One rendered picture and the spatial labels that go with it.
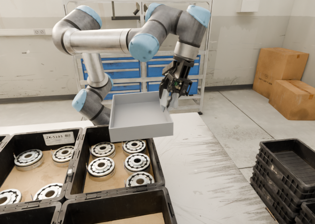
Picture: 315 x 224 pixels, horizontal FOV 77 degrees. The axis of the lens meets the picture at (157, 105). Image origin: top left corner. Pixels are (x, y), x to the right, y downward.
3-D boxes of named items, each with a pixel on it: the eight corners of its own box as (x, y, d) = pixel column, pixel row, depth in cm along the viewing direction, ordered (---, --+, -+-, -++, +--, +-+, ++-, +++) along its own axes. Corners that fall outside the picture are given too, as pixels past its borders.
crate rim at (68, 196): (84, 130, 93) (83, 126, 92) (148, 124, 98) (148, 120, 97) (64, 205, 58) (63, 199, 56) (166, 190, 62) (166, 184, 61)
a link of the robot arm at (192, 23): (188, 6, 65) (213, 13, 63) (177, 40, 69) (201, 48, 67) (183, 1, 58) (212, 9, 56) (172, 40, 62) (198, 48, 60)
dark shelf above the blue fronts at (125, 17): (113, 19, 269) (112, 15, 266) (198, 19, 286) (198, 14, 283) (111, 21, 229) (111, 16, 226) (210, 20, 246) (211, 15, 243)
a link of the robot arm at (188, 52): (174, 40, 67) (195, 46, 69) (170, 53, 68) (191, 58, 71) (181, 43, 60) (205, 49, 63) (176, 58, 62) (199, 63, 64)
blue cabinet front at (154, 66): (147, 96, 278) (146, 56, 253) (196, 93, 288) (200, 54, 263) (147, 97, 275) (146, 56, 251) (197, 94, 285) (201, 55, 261)
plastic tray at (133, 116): (114, 105, 86) (113, 94, 84) (160, 101, 89) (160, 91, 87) (110, 142, 62) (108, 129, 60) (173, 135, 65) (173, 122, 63)
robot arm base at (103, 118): (99, 124, 126) (87, 114, 122) (116, 108, 124) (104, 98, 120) (98, 137, 113) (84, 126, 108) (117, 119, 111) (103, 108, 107)
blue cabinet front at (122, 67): (87, 100, 266) (80, 58, 242) (141, 97, 276) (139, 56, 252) (87, 101, 264) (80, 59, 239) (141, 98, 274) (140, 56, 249)
